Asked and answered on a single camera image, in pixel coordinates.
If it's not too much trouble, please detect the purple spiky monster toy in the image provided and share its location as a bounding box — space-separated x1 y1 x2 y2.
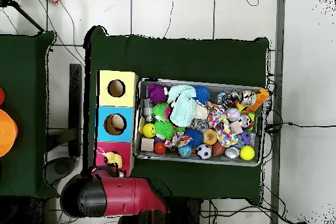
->
146 83 170 104

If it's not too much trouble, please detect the large orange round object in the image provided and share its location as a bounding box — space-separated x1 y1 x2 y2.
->
0 108 18 158

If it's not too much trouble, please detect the yellow duck plush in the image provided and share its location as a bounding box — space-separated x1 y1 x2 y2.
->
96 146 123 169

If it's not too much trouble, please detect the cream fleece cloth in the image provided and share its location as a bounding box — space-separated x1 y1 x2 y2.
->
195 101 209 120

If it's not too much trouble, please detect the mint green muslin cloth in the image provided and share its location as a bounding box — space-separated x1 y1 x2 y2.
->
167 84 198 127

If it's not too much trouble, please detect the wooden three-hole box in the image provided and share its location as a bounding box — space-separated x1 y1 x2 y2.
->
93 70 139 178

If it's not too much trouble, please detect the dark green table cloth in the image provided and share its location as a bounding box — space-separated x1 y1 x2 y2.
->
0 31 60 199
81 25 270 206

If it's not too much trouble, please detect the yellow tennis ball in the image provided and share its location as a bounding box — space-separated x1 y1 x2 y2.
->
240 145 256 161

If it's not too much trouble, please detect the large blue spiky ball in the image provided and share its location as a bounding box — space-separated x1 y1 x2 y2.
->
193 85 211 104

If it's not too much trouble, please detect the grey floor cable cover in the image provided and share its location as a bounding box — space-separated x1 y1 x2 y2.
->
270 0 286 224

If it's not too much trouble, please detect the yellow smiley ball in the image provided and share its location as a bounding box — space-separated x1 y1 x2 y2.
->
142 123 157 139

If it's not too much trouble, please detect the black cable with plug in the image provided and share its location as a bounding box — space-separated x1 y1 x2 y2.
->
264 121 336 133

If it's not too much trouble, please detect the metal mesh bin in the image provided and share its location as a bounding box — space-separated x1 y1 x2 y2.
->
133 78 264 168

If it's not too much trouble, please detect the orange-red smooth ball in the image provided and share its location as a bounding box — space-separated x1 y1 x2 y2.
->
154 142 167 156

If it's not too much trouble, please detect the black panel stand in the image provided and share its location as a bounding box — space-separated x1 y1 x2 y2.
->
45 63 83 158

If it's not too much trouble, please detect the white baseball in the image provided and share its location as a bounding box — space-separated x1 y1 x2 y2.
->
226 107 242 122

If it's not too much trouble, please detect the black and white soccer ball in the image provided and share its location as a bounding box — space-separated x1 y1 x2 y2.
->
196 144 213 160

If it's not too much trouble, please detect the green spiky ball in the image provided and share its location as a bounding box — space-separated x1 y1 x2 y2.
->
154 120 176 141

